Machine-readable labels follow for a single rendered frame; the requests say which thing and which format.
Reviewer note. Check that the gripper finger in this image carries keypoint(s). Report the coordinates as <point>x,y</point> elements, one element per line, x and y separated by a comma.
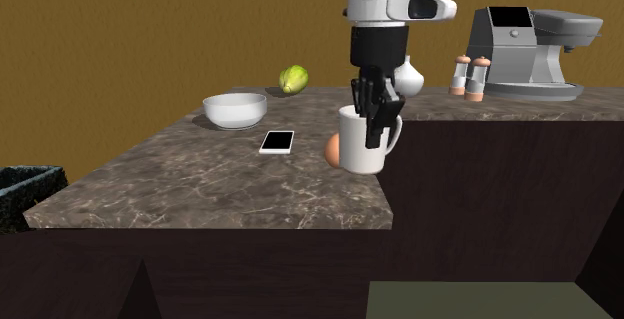
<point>361,96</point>
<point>385,108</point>

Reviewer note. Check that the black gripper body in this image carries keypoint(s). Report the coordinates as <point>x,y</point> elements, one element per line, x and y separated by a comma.
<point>378,45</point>

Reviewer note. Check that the white mug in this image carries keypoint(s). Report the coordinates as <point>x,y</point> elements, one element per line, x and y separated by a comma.
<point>358,150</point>

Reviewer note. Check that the white vase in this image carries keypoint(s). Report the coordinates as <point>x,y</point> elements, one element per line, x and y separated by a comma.
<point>410,83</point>

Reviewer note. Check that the brown egg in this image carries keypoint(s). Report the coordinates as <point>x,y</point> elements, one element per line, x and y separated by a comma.
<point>332,151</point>

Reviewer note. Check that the green cabbage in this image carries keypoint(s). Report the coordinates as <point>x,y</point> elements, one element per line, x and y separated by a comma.
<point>294,79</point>

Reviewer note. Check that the glass shaker with brown cap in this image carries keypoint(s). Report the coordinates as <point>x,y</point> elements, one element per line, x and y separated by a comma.
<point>458,76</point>
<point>476,81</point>

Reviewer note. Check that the white smartphone with black screen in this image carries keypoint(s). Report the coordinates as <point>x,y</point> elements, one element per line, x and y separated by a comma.
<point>278,141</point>

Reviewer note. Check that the white bowl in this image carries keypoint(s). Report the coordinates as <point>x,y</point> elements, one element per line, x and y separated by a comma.
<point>235,111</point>

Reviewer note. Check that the grey coffee machine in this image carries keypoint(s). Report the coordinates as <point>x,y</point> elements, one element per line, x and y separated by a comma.
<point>516,59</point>

